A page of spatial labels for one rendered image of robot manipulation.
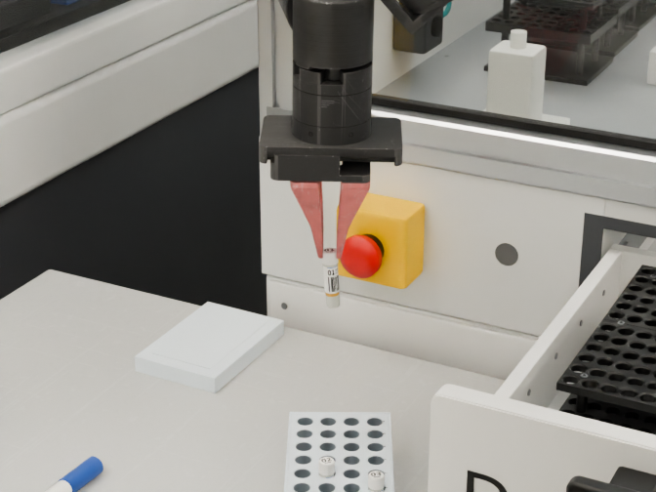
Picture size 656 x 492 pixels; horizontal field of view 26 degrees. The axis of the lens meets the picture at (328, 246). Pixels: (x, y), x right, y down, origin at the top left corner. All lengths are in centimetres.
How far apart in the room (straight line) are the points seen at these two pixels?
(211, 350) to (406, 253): 20
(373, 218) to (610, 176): 21
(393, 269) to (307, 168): 30
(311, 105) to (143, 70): 80
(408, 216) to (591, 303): 19
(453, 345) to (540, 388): 26
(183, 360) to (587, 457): 49
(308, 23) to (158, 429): 42
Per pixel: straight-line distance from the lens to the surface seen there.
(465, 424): 96
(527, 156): 124
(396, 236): 127
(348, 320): 139
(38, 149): 163
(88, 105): 169
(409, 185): 130
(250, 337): 135
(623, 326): 112
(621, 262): 127
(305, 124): 101
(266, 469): 119
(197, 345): 134
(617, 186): 123
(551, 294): 129
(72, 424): 126
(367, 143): 101
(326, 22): 98
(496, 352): 133
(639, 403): 103
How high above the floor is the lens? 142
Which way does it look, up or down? 25 degrees down
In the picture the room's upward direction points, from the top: straight up
